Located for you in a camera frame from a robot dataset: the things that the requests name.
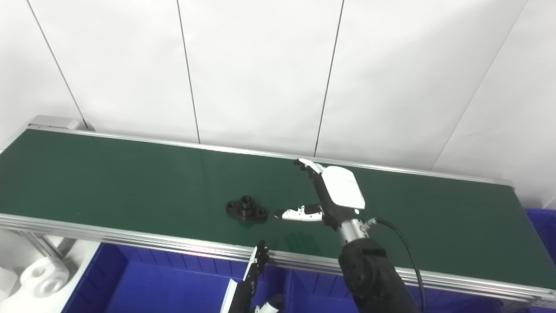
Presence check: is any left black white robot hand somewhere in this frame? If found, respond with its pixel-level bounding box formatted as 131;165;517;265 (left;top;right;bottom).
220;240;285;313

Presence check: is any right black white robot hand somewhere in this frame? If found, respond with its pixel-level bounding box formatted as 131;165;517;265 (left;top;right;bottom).
275;158;367;231

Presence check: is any black flange bearing part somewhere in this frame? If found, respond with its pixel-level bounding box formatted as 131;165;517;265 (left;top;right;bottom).
226;195;269;221

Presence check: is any blue plastic bin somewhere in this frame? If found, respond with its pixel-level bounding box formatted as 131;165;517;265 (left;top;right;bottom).
285;267;506;313
523;208;556;313
61;243;290;313

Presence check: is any green conveyor belt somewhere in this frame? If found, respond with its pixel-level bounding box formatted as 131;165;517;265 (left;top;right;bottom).
0;115;556;306

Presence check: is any white plastic housing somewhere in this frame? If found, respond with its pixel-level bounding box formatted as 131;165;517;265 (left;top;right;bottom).
0;230;101;313

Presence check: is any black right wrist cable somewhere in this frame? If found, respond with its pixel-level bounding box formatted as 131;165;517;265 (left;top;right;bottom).
363;217;427;313

